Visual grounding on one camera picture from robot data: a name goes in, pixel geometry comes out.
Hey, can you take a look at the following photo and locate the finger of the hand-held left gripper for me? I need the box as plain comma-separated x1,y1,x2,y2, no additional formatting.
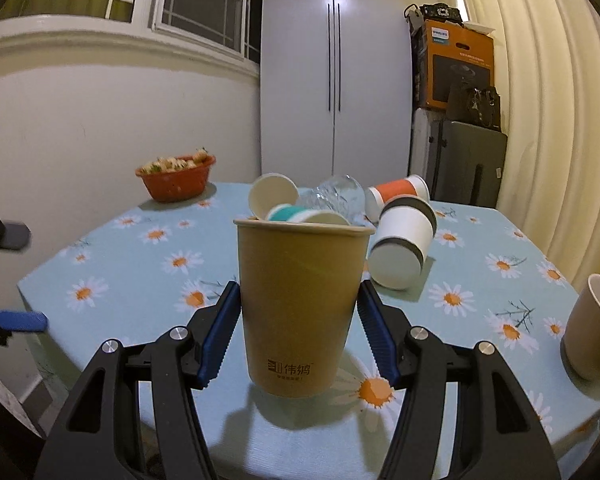
0,212,32,251
0,300,48,346

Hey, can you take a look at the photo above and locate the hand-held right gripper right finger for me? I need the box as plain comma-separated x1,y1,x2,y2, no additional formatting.
357,280,563,480

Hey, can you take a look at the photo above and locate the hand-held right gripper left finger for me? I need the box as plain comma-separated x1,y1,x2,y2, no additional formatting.
34,280,241,480

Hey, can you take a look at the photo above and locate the tan paper cup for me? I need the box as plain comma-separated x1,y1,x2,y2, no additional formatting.
233,217,377,398

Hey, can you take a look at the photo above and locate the white paper cup black band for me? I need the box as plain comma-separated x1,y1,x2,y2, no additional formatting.
367,195,438,291

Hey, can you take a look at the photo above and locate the teal and white paper cup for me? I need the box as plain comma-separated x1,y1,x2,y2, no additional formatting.
266,203,351,227

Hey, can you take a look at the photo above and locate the clear glass cup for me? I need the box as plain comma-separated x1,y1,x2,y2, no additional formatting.
295,175,367,226

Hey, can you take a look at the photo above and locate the orange and white paper cup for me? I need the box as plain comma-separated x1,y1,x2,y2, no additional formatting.
364,175,430,223

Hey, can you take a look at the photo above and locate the plain cream paper cup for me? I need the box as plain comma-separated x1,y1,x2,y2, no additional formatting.
248,173,300,221

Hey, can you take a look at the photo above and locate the blue daisy tablecloth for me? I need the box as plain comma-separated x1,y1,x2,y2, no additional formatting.
17,180,600,461

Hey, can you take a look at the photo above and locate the orange plastic bowl with food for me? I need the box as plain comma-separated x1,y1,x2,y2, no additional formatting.
135,154,217,203

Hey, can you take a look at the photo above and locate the pale produce pile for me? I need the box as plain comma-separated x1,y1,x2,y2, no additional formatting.
140,147,213,174

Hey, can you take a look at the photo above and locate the white appliance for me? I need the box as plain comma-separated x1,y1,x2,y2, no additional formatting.
409,107,447,192

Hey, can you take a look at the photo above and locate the grey suitcase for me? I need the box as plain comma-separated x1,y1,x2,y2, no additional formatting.
430,119,509,209

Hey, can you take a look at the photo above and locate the beige ceramic mug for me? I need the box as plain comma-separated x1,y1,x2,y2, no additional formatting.
560,274,600,381

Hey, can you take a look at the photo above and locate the black handbag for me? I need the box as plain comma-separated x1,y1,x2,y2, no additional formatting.
447,80,501,131

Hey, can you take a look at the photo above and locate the grey two-door wardrobe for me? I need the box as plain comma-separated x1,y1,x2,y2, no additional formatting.
259,0,414,187

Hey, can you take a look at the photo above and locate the cream curtain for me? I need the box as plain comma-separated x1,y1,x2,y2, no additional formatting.
452,0,600,291

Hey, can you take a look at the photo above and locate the white framed window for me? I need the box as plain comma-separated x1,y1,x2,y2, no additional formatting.
0,0,266,64

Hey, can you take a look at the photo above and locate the orange and black cardboard box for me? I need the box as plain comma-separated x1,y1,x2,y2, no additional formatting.
412,19,496,111

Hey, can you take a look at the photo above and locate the black patterned pouch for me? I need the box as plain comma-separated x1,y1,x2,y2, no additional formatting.
405,2,465,26

